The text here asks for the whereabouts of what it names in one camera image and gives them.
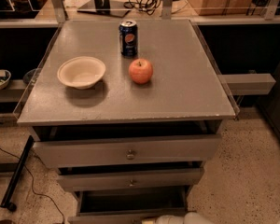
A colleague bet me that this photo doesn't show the white paper bowl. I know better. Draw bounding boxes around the white paper bowl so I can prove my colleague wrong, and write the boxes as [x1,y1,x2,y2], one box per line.
[57,56,106,90]

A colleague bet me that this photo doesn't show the blue pepsi can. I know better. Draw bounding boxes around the blue pepsi can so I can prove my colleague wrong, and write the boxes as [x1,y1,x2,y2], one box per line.
[119,20,138,57]

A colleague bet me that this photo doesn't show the black monitor stand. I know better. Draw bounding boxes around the black monitor stand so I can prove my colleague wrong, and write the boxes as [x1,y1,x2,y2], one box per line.
[77,0,131,18]

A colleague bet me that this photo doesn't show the red apple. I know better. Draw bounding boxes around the red apple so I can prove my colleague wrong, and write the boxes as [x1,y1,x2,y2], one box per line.
[128,58,153,84]

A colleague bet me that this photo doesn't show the grey top drawer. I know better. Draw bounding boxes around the grey top drawer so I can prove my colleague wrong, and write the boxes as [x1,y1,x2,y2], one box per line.
[34,134,221,168]

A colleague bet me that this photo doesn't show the grey middle drawer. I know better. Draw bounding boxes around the grey middle drawer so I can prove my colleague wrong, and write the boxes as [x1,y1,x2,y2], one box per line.
[57,168,204,192]

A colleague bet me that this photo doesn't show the black floor cable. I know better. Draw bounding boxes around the black floor cable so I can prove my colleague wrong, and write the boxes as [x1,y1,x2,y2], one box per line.
[0,132,66,224]

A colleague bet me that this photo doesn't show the black bar on floor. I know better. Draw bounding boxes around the black bar on floor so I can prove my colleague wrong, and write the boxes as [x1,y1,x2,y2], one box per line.
[0,136,34,212]

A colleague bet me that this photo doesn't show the dark round dish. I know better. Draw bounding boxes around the dark round dish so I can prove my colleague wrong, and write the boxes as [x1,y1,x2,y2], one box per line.
[22,68,41,85]

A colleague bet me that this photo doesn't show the grey wooden drawer cabinet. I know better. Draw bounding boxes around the grey wooden drawer cabinet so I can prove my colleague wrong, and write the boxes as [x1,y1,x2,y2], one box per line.
[16,18,237,224]

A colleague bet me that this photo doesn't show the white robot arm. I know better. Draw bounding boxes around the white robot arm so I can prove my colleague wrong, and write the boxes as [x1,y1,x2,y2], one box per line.
[141,212,215,224]

